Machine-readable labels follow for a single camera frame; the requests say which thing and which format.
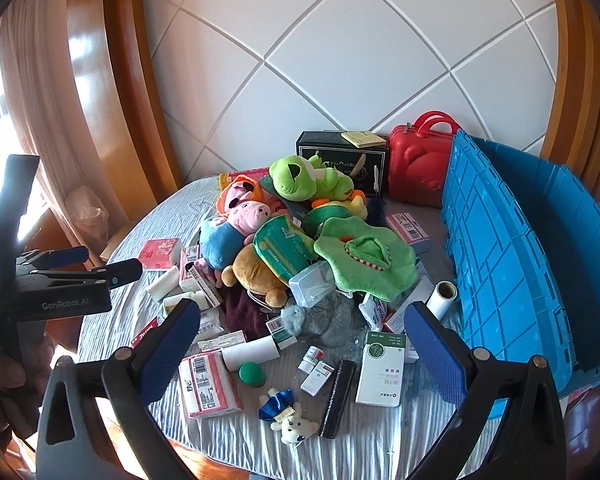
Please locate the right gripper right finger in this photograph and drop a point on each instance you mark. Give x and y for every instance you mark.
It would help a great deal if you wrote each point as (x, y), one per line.
(530, 442)

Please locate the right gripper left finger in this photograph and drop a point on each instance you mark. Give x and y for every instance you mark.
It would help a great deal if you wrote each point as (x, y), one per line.
(73, 442)

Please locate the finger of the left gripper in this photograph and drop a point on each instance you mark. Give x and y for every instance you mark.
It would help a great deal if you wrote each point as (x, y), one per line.
(53, 259)
(113, 275)

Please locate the person left hand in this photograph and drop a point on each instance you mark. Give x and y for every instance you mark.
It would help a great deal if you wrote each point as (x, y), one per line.
(13, 375)

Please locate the small pink tissue pack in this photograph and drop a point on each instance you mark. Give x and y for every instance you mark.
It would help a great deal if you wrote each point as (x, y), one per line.
(160, 254)

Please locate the pink white barcode tissue pack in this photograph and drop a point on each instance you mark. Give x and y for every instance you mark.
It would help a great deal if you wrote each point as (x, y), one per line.
(207, 387)

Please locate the pink pig plush blue body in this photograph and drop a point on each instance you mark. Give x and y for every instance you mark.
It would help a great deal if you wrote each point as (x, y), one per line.
(221, 238)

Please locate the green round cap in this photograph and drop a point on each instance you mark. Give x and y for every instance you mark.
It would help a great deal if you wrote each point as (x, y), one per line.
(252, 374)

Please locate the white paper roll left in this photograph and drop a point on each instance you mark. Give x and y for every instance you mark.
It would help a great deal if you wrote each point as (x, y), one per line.
(258, 351)

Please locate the white paper roll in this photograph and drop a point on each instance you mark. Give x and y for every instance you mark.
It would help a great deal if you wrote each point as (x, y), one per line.
(258, 351)
(441, 299)

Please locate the brown bear plush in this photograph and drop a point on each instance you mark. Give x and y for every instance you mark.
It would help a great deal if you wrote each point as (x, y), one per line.
(250, 271)

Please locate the long pink yellow box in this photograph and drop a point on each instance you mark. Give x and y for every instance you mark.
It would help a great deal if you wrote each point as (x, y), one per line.
(226, 178)

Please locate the small white dog plush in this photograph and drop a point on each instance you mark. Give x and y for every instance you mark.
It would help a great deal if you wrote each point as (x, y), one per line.
(284, 415)

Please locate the pig plush in orange hood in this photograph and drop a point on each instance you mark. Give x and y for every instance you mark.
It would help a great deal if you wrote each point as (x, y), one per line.
(238, 191)

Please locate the white green medicine box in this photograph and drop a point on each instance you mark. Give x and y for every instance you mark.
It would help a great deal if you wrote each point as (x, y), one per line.
(380, 382)

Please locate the teal wipes pack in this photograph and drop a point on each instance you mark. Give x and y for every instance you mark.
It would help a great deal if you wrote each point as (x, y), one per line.
(284, 248)

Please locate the white paper roll right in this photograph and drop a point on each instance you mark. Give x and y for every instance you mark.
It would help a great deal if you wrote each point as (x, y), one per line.
(441, 299)

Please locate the pink curtain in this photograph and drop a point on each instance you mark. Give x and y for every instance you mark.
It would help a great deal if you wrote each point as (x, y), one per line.
(34, 108)

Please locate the clear plastic box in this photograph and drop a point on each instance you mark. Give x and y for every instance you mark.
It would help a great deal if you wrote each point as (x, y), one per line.
(312, 284)

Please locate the black rectangular case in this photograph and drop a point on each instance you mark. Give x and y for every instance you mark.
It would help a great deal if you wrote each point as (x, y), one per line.
(337, 399)

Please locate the blue plastic crate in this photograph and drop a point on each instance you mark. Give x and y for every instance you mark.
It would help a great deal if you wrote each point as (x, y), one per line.
(524, 238)

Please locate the green frog plush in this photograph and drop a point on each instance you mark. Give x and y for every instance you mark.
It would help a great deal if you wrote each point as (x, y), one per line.
(299, 179)

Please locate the green crocodile plush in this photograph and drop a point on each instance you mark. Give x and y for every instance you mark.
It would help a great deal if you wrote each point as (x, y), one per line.
(366, 258)

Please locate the green orange duck plush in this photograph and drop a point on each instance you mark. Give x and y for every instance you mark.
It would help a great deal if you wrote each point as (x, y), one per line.
(323, 209)

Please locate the pink barcode box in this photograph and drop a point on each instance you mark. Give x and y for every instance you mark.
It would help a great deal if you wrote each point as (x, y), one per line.
(408, 229)

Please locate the black gift box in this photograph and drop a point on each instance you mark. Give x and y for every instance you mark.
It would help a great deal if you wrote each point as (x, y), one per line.
(365, 166)

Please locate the yellow sticky note pad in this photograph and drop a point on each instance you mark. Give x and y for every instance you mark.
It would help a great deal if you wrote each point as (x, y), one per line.
(364, 139)

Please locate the red toy suitcase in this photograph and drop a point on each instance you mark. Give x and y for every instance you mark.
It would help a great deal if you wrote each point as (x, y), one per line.
(419, 154)

